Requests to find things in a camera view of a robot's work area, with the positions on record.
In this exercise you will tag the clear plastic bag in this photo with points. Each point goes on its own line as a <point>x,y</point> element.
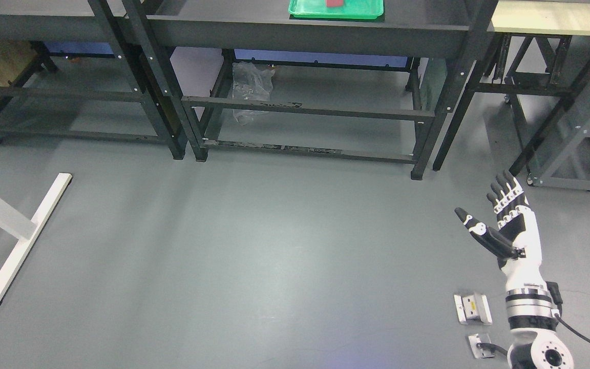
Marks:
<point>252,82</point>

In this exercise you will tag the pink foam block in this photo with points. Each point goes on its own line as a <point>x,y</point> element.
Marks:
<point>334,3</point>

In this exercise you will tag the black metal left shelf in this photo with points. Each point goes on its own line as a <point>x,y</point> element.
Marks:
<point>73,69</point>

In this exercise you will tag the beige top metal table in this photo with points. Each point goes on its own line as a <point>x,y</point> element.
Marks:
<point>539,58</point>

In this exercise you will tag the silver white robot forearm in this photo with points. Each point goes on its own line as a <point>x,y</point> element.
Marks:
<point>532,306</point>

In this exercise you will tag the small silver floor plate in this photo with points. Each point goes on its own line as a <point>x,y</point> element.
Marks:
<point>476,342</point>

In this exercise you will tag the green plastic tray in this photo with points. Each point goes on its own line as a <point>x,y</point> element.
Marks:
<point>347,10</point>

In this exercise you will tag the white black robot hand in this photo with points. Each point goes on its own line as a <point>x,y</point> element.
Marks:
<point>515,241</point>

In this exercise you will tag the white table leg base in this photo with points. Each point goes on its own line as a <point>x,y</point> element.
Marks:
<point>27,230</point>

